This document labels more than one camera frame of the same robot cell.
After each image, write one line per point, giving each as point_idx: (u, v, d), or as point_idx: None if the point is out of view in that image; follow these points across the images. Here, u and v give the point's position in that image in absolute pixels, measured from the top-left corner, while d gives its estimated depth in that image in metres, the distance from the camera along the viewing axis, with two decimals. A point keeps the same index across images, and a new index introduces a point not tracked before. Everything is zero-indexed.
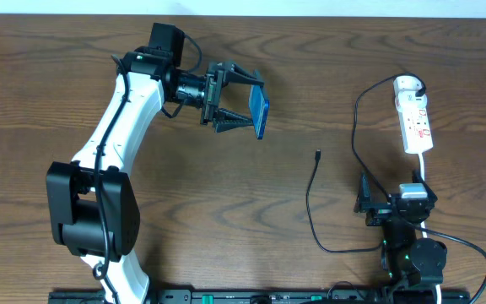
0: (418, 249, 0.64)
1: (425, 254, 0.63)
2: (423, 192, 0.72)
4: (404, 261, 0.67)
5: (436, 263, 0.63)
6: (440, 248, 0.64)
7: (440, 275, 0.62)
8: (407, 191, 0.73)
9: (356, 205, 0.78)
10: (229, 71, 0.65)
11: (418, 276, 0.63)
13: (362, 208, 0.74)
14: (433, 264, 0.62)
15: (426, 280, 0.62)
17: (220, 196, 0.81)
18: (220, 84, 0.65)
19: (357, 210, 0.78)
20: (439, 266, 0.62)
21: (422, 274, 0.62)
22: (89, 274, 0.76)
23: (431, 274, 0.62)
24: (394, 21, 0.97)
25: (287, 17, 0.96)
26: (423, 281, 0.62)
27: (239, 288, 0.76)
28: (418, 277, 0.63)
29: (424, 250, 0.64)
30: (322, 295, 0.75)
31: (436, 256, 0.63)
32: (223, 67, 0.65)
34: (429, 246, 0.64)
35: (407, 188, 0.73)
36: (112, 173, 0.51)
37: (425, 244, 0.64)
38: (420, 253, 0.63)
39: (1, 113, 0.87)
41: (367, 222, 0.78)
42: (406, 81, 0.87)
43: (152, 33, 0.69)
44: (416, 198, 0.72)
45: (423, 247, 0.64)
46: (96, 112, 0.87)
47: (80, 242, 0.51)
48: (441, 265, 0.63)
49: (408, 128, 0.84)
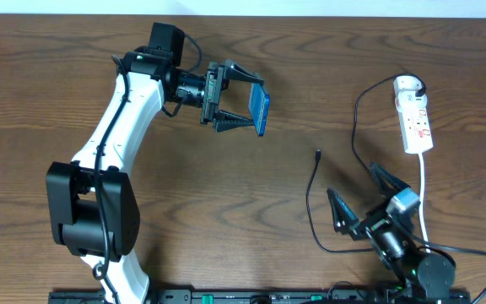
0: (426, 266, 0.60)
1: (433, 272, 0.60)
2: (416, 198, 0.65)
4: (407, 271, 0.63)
5: (444, 282, 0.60)
6: (450, 267, 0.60)
7: (447, 294, 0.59)
8: (403, 203, 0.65)
9: (343, 228, 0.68)
10: (229, 67, 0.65)
11: (423, 295, 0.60)
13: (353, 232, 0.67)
14: (440, 283, 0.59)
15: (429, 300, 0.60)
17: (220, 196, 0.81)
18: (220, 80, 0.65)
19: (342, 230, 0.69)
20: (445, 284, 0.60)
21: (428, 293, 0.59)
22: (88, 274, 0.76)
23: (437, 292, 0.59)
24: (394, 21, 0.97)
25: (287, 17, 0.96)
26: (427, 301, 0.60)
27: (239, 288, 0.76)
28: (423, 295, 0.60)
29: (433, 267, 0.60)
30: (322, 295, 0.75)
31: (445, 275, 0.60)
32: (223, 64, 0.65)
34: (440, 263, 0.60)
35: (402, 201, 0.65)
36: (112, 173, 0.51)
37: (434, 261, 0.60)
38: (428, 270, 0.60)
39: (1, 113, 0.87)
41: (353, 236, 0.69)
42: (406, 81, 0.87)
43: (152, 32, 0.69)
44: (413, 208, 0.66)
45: (432, 263, 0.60)
46: (96, 112, 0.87)
47: (80, 242, 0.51)
48: (449, 284, 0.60)
49: (408, 128, 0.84)
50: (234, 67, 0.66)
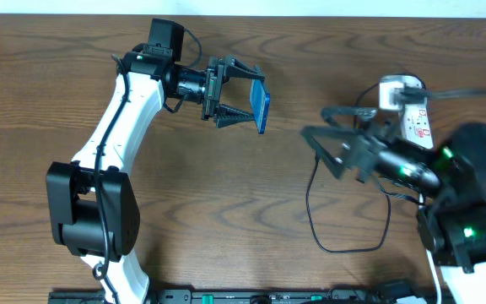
0: (475, 163, 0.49)
1: None
2: None
4: (464, 194, 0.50)
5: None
6: None
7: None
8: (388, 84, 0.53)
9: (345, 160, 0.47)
10: (229, 65, 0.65)
11: (456, 227, 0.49)
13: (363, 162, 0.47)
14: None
15: (460, 253, 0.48)
17: (220, 196, 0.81)
18: (220, 78, 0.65)
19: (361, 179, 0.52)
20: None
21: (455, 233, 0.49)
22: (88, 274, 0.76)
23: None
24: (394, 21, 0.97)
25: (287, 16, 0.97)
26: (457, 254, 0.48)
27: (239, 288, 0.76)
28: (458, 226, 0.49)
29: (480, 156, 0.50)
30: (322, 295, 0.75)
31: None
32: (223, 62, 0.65)
34: (477, 134, 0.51)
35: None
36: (113, 172, 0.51)
37: (469, 147, 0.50)
38: (484, 177, 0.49)
39: (2, 113, 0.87)
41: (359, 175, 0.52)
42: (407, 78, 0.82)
43: (151, 28, 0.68)
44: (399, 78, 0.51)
45: (468, 149, 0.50)
46: (97, 112, 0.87)
47: (80, 242, 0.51)
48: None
49: (410, 128, 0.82)
50: (234, 63, 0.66)
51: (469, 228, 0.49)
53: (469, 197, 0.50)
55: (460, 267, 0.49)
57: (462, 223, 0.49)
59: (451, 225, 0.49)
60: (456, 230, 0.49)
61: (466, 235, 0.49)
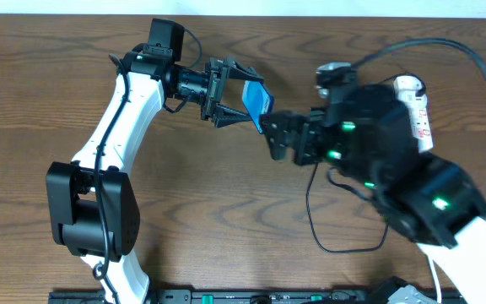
0: (380, 115, 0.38)
1: (402, 132, 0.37)
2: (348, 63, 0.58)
4: (402, 160, 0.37)
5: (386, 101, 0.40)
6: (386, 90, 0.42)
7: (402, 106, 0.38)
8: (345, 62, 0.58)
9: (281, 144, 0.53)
10: (233, 67, 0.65)
11: (422, 200, 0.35)
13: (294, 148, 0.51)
14: (379, 102, 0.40)
15: (439, 230, 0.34)
17: (220, 196, 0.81)
18: (224, 79, 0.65)
19: (295, 161, 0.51)
20: (391, 102, 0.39)
21: (423, 210, 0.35)
22: (88, 274, 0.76)
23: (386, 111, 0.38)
24: (394, 21, 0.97)
25: (287, 17, 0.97)
26: (437, 234, 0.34)
27: (239, 288, 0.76)
28: (424, 201, 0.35)
29: (388, 108, 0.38)
30: (322, 295, 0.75)
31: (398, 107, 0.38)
32: (225, 63, 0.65)
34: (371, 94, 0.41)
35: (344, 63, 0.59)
36: (113, 172, 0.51)
37: (372, 105, 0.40)
38: (393, 127, 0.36)
39: (2, 113, 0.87)
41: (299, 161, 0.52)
42: (406, 81, 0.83)
43: (151, 28, 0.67)
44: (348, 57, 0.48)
45: (377, 107, 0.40)
46: (97, 112, 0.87)
47: (80, 241, 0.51)
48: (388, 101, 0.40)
49: None
50: (235, 65, 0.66)
51: (439, 198, 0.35)
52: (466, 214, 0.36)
53: (408, 161, 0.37)
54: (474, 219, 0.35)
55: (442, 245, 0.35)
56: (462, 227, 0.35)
57: (427, 193, 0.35)
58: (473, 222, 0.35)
59: (416, 200, 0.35)
60: (424, 205, 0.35)
61: (439, 206, 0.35)
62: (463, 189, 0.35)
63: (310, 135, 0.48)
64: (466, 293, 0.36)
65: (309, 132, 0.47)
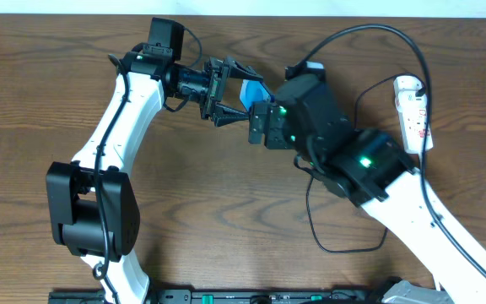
0: (303, 96, 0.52)
1: (321, 110, 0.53)
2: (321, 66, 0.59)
4: (327, 132, 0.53)
5: (320, 91, 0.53)
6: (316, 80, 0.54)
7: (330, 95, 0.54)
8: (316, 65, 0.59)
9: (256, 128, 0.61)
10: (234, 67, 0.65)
11: (354, 163, 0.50)
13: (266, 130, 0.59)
14: (315, 92, 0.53)
15: (368, 185, 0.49)
17: (220, 196, 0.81)
18: (225, 78, 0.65)
19: (267, 146, 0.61)
20: (323, 92, 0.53)
21: (356, 170, 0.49)
22: (88, 274, 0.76)
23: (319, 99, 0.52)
24: (394, 21, 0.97)
25: (287, 17, 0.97)
26: (366, 188, 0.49)
27: (239, 288, 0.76)
28: (356, 163, 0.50)
29: (310, 91, 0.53)
30: (322, 295, 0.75)
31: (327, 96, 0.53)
32: (226, 62, 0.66)
34: (299, 82, 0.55)
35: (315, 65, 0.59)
36: (114, 172, 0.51)
37: (300, 88, 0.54)
38: (321, 106, 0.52)
39: (2, 113, 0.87)
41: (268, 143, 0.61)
42: (406, 81, 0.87)
43: (151, 28, 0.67)
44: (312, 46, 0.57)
45: (303, 89, 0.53)
46: (97, 112, 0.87)
47: (80, 241, 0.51)
48: (325, 89, 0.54)
49: (408, 128, 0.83)
50: (235, 64, 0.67)
51: (365, 159, 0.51)
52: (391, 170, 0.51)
53: (334, 134, 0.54)
54: (402, 173, 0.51)
55: (374, 198, 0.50)
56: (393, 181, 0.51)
57: (356, 157, 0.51)
58: (402, 177, 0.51)
59: (346, 164, 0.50)
60: (353, 165, 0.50)
61: (364, 165, 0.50)
62: (386, 149, 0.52)
63: (279, 122, 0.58)
64: (416, 241, 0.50)
65: (276, 119, 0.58)
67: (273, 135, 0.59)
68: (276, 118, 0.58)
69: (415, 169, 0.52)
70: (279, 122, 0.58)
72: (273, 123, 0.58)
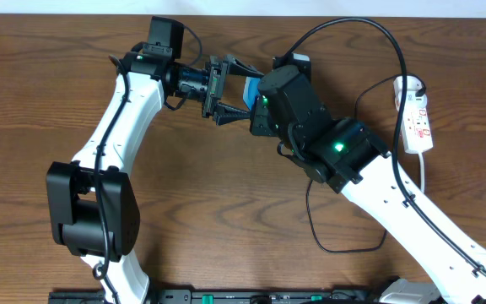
0: (283, 87, 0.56)
1: (300, 100, 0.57)
2: (306, 59, 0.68)
4: (307, 121, 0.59)
5: (296, 84, 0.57)
6: (295, 71, 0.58)
7: (306, 86, 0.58)
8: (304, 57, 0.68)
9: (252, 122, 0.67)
10: (233, 62, 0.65)
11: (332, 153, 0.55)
13: (255, 118, 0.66)
14: (292, 84, 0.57)
15: (342, 170, 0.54)
17: (219, 196, 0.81)
18: (224, 75, 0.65)
19: (252, 132, 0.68)
20: (299, 84, 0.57)
21: (332, 159, 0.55)
22: (88, 274, 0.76)
23: (294, 90, 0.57)
24: (394, 20, 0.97)
25: (287, 16, 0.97)
26: (340, 171, 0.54)
27: (239, 288, 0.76)
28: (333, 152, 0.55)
29: (288, 81, 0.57)
30: (322, 295, 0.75)
31: (302, 88, 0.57)
32: (225, 60, 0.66)
34: (280, 71, 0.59)
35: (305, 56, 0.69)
36: (114, 173, 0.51)
37: (279, 78, 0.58)
38: (296, 97, 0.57)
39: (1, 113, 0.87)
41: (252, 127, 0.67)
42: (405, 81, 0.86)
43: (150, 26, 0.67)
44: (298, 43, 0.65)
45: (283, 80, 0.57)
46: (97, 112, 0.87)
47: (79, 241, 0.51)
48: (301, 82, 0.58)
49: (408, 128, 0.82)
50: (235, 62, 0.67)
51: (340, 144, 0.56)
52: (363, 155, 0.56)
53: (315, 123, 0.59)
54: (374, 157, 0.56)
55: (348, 180, 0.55)
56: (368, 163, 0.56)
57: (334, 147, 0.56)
58: (376, 159, 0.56)
59: (322, 149, 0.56)
60: (329, 151, 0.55)
61: (338, 149, 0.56)
62: (359, 136, 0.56)
63: (264, 111, 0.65)
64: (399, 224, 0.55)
65: (261, 107, 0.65)
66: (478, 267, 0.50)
67: (258, 122, 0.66)
68: (261, 106, 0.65)
69: (387, 153, 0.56)
70: (264, 110, 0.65)
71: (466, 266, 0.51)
72: (259, 111, 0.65)
